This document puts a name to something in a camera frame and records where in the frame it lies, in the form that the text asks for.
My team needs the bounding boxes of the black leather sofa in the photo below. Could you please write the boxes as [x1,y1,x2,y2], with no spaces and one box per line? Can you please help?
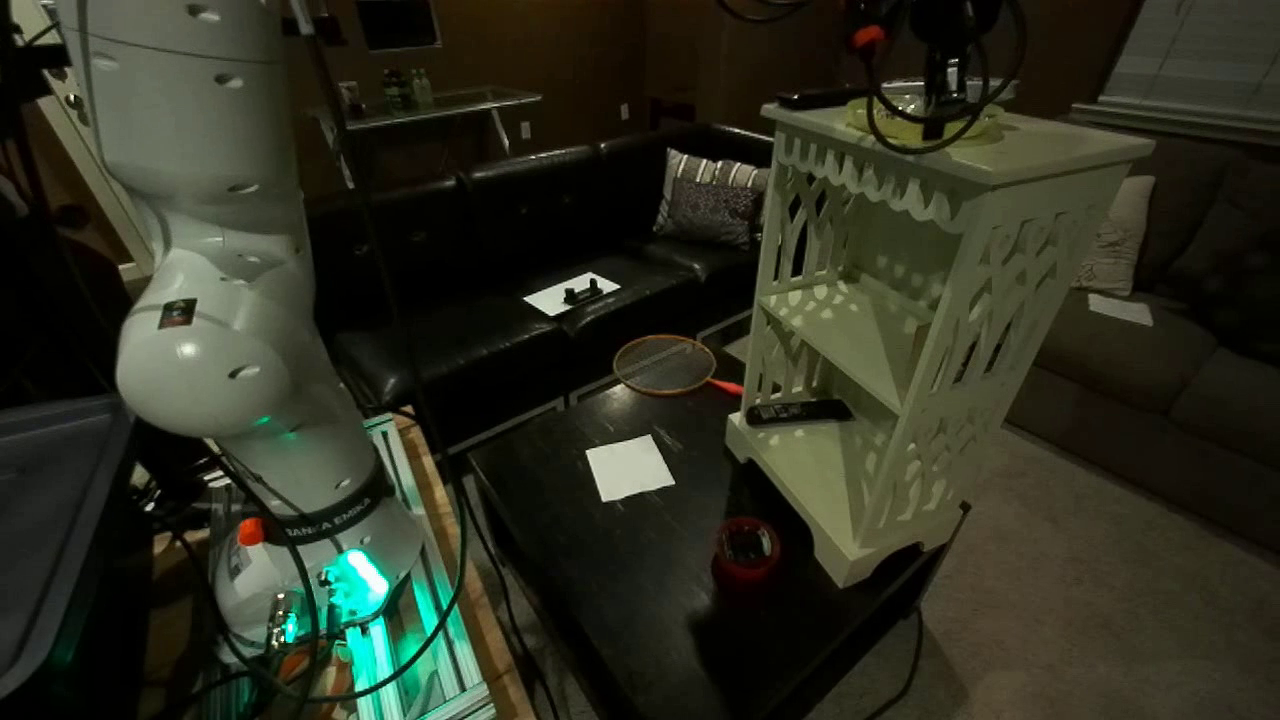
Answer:
[297,118,778,463]

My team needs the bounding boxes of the wide black remote control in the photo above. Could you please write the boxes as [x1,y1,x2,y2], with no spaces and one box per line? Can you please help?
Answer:
[776,85,870,113]

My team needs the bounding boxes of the dark cushion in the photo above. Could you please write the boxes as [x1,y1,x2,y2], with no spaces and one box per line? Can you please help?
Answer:
[1157,184,1280,366]

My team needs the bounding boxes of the grey plastic bin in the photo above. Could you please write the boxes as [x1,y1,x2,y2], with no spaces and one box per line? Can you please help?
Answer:
[0,392,144,720]

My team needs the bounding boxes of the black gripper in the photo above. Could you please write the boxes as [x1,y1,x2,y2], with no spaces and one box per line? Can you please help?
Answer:
[909,0,1002,145]

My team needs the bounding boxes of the white paper sheet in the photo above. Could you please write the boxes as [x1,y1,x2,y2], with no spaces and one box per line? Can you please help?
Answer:
[578,431,681,508]
[1085,287,1160,333]

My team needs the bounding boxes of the slim black remote control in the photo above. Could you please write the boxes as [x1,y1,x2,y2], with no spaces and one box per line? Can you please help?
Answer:
[740,392,861,431]

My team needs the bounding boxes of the white lattice shelf unit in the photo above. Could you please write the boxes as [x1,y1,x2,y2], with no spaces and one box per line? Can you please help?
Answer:
[725,91,1160,590]

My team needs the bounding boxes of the grey fabric sofa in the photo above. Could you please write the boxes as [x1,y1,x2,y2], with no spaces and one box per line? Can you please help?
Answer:
[1002,130,1280,558]

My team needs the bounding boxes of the silver remote control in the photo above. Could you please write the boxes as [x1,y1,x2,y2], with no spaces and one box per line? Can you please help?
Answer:
[881,72,1018,113]

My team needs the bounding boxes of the glass console table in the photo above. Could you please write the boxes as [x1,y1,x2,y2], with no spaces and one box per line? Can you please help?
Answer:
[316,85,549,192]

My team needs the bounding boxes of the window blind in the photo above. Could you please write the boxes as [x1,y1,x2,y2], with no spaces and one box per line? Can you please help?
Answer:
[1072,0,1280,150]

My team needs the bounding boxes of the small black object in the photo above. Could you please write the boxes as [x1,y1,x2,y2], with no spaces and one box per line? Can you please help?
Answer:
[556,274,606,312]

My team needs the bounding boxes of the light patterned cushion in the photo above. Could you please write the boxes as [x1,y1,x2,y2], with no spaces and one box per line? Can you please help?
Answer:
[1076,171,1160,300]

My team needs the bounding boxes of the dark wall frame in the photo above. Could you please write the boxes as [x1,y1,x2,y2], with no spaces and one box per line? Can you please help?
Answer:
[350,0,444,57]

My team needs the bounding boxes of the black white patterned pillow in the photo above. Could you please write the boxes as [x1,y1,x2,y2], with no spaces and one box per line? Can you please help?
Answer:
[646,145,776,251]

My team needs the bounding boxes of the small bottles group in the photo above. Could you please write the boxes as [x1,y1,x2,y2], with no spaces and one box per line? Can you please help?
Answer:
[330,64,444,118]

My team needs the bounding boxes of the black base cables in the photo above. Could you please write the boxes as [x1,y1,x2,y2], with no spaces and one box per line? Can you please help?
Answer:
[132,452,472,717]

